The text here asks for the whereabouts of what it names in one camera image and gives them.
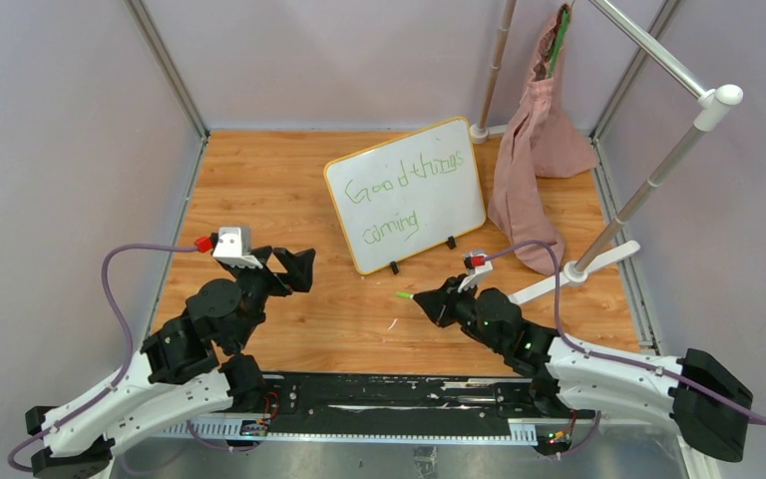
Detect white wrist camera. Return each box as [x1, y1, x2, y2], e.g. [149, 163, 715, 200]
[211, 226, 263, 269]
[458, 249, 493, 292]

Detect yellow framed whiteboard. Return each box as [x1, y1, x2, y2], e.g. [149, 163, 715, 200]
[323, 117, 487, 274]

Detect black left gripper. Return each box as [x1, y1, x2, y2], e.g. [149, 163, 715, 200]
[228, 245, 316, 349]

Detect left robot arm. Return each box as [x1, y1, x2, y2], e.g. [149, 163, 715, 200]
[25, 246, 316, 478]

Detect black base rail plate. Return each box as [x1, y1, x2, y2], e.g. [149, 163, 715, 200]
[226, 371, 594, 437]

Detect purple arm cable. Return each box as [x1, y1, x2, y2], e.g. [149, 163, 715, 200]
[7, 237, 213, 473]
[464, 239, 766, 459]

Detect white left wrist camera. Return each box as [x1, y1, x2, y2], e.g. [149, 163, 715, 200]
[211, 226, 263, 269]

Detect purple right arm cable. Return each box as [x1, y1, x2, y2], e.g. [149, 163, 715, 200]
[464, 239, 766, 459]

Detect pink cloth bag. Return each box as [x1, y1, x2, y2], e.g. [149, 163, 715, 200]
[488, 3, 596, 275]

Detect white clothes rack frame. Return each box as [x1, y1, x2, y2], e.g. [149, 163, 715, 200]
[509, 1, 744, 305]

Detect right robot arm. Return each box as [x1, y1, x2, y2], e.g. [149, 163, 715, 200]
[410, 274, 753, 463]

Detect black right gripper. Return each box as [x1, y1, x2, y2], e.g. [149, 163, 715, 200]
[416, 272, 505, 353]

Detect wooden rack pole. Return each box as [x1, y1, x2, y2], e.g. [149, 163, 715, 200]
[472, 0, 518, 140]

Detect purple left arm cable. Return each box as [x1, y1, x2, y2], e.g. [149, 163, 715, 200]
[7, 237, 213, 473]

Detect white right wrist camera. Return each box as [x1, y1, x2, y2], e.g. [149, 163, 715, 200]
[458, 249, 493, 292]

